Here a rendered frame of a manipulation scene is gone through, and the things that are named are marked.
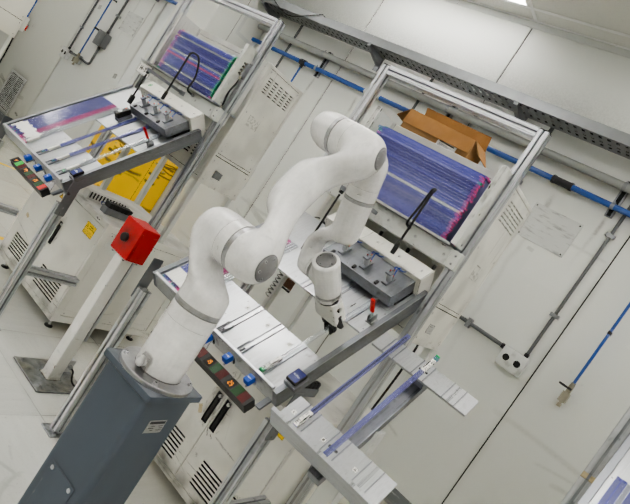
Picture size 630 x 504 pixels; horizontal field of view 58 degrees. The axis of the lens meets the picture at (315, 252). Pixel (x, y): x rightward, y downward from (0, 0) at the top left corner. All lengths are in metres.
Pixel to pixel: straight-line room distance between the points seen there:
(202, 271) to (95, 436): 0.44
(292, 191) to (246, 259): 0.20
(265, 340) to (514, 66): 2.77
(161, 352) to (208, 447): 0.96
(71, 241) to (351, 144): 1.98
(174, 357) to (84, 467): 0.32
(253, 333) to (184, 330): 0.58
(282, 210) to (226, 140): 1.78
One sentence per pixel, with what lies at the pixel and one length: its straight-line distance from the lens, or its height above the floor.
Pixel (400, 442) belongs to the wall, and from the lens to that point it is 3.66.
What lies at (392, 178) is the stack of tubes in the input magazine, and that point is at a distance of 2.22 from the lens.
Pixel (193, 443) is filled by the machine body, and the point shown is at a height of 0.24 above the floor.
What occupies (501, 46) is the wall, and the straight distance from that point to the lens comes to 4.19.
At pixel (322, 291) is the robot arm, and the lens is 1.71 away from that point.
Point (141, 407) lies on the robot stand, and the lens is 1.36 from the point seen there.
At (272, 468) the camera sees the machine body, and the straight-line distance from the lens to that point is 2.11.
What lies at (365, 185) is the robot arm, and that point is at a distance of 1.57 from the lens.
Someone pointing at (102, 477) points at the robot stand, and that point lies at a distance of 1.46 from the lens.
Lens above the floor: 1.25
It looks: 4 degrees down
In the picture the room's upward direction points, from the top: 33 degrees clockwise
